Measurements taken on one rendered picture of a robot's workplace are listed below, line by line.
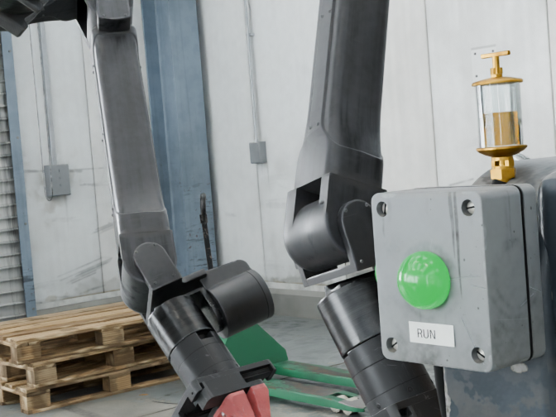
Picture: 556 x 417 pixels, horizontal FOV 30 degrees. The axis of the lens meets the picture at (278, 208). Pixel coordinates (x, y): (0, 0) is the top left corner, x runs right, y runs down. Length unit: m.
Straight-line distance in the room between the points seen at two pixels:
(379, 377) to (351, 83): 0.25
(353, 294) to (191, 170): 8.31
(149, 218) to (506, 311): 0.66
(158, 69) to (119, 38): 8.20
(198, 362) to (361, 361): 0.26
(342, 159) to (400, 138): 6.80
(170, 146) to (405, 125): 2.65
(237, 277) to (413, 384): 0.34
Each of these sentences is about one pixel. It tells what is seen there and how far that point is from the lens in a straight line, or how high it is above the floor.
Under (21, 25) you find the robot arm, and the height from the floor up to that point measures 1.47.
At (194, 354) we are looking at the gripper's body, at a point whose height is 1.16.
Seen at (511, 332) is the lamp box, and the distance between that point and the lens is 0.53.
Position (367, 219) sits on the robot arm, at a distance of 0.84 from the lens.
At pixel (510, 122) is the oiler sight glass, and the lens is 0.60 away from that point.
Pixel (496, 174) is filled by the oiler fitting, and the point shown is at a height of 1.33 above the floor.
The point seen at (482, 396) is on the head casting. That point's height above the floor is 1.21.
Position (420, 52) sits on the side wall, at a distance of 7.50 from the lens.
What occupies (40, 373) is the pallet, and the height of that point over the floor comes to 0.22.
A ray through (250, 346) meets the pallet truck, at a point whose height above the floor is 0.22.
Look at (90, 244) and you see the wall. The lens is 9.10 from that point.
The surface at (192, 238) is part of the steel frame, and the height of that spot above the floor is 0.67.
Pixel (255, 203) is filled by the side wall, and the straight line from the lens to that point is 8.93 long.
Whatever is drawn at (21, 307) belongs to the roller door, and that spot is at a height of 0.27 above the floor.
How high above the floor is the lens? 1.36
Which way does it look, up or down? 3 degrees down
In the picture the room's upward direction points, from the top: 4 degrees counter-clockwise
